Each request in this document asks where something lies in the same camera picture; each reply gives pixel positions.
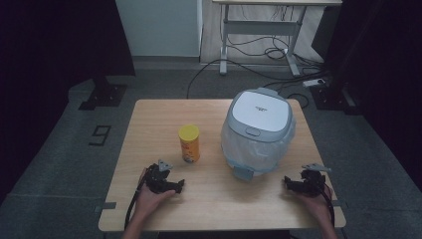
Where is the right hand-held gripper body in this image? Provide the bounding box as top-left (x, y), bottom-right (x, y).
top-left (297, 162), bottom-right (332, 197)

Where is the black stand base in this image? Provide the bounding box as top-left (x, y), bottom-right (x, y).
top-left (78, 75), bottom-right (128, 112)
top-left (310, 83), bottom-right (363, 117)

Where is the white metal-framed desk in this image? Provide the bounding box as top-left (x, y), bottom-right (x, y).
top-left (212, 0), bottom-right (343, 78)

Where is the black cable bundle under desk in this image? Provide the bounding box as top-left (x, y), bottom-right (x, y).
top-left (226, 5), bottom-right (325, 68)

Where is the yellow snack can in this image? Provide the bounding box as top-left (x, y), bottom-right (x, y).
top-left (177, 123), bottom-right (201, 164)

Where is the long black floor cable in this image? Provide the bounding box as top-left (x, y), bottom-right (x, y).
top-left (185, 59), bottom-right (329, 100)

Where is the white power strip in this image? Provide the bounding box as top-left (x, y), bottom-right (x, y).
top-left (302, 78), bottom-right (328, 89)

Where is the white wall panel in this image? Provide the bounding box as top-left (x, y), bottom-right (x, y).
top-left (114, 0), bottom-right (204, 59)

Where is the person's right hand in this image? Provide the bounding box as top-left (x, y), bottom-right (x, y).
top-left (296, 184), bottom-right (334, 224)

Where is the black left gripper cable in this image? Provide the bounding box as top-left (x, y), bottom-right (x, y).
top-left (123, 168), bottom-right (149, 231)

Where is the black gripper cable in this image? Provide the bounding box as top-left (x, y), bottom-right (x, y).
top-left (123, 168), bottom-right (149, 231)
top-left (318, 180), bottom-right (336, 228)

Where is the grey lidded trash bin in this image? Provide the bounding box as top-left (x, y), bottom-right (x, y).
top-left (220, 87), bottom-right (297, 182)

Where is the white plastic bin liner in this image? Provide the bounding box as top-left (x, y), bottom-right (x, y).
top-left (220, 119), bottom-right (297, 173)

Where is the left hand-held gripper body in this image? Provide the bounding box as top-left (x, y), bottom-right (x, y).
top-left (144, 158), bottom-right (174, 195)

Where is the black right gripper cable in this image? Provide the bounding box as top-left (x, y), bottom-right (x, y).
top-left (318, 180), bottom-right (336, 228)

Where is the person's left hand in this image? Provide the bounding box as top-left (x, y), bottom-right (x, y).
top-left (133, 167), bottom-right (177, 217)

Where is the black curtain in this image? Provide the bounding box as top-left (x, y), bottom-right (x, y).
top-left (312, 0), bottom-right (422, 187)
top-left (0, 0), bottom-right (136, 203)

